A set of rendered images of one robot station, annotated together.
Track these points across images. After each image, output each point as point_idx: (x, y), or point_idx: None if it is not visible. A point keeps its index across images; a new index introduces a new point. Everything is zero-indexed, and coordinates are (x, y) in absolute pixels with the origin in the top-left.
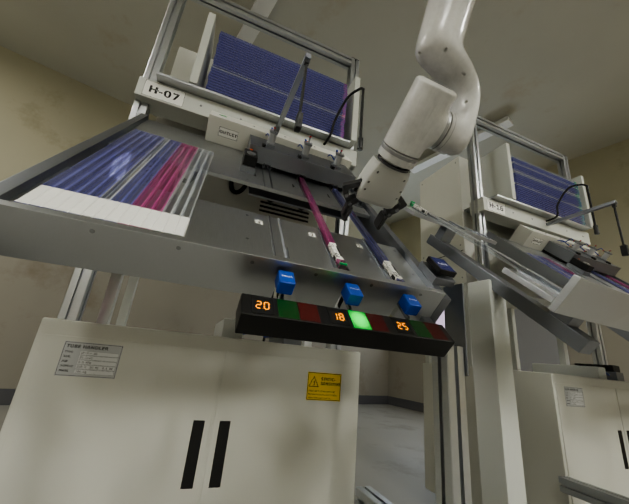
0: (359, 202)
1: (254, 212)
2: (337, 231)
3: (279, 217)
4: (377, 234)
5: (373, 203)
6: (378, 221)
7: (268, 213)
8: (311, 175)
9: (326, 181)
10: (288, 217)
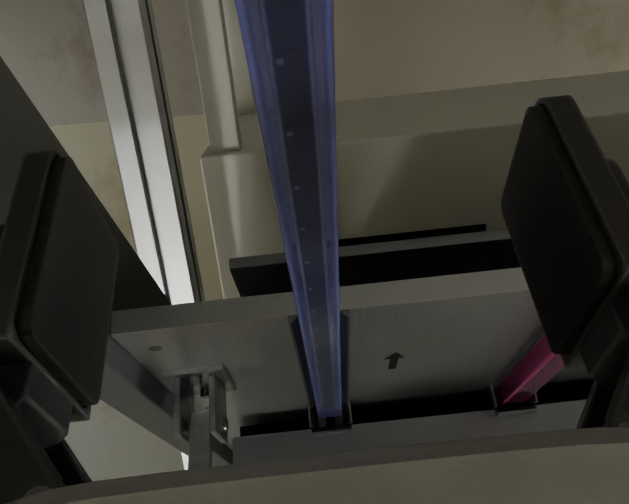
0: (189, 397)
1: (500, 211)
2: (187, 236)
3: (405, 226)
4: (10, 176)
5: (383, 492)
6: (77, 257)
7: (448, 226)
8: (469, 430)
9: (380, 432)
10: (372, 238)
